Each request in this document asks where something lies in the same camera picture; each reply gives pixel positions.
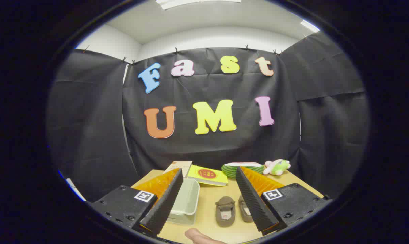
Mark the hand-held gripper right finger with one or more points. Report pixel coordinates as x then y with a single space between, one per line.
253 203

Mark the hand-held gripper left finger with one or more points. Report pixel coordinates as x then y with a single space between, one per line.
164 203

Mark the brown fuzzy shoe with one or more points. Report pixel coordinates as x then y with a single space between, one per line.
225 211
244 211

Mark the white fabric storage box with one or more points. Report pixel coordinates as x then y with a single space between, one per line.
187 200

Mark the cream book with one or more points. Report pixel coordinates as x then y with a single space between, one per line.
181 166

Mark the watermelon slice plush toy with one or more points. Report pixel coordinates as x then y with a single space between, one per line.
229 169

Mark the pink and green plush toy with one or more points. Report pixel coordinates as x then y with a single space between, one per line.
277 167

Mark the yellow book with red circle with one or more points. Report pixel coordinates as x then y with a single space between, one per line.
208 175

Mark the white sheet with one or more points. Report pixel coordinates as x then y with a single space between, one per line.
75 189

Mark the small ceiling light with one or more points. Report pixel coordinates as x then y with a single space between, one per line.
309 25

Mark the long ceiling light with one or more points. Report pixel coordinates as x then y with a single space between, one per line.
197 3

